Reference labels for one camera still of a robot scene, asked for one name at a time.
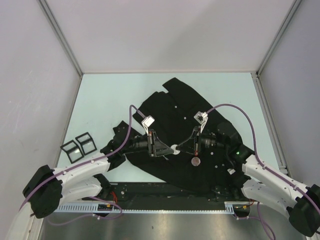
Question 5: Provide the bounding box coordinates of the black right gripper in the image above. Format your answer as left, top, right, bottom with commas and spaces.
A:
176, 126, 228, 156

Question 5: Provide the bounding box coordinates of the black square frame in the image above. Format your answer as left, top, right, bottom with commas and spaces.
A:
60, 140, 84, 164
75, 132, 97, 156

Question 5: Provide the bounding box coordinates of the black button-up shirt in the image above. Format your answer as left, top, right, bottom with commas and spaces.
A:
101, 78, 252, 200

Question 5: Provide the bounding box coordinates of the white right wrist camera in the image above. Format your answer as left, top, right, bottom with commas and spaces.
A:
194, 111, 208, 133

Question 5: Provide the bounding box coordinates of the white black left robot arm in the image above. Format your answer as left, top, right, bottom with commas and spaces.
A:
22, 129, 174, 219

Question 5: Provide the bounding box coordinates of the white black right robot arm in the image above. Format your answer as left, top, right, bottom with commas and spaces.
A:
173, 126, 320, 237

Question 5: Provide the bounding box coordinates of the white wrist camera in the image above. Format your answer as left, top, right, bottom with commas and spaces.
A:
194, 111, 208, 133
141, 115, 155, 133

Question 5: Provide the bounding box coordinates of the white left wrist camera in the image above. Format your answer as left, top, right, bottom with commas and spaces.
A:
141, 115, 155, 133

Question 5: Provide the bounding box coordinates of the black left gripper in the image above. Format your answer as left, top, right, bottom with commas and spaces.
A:
122, 129, 173, 157

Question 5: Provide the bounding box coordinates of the white slotted cable duct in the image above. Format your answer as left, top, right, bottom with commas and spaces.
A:
54, 201, 234, 215

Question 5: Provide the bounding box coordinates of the pink red round brooch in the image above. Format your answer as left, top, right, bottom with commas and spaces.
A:
191, 157, 201, 167

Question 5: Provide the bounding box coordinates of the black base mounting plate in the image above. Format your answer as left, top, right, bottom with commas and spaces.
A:
99, 182, 248, 202

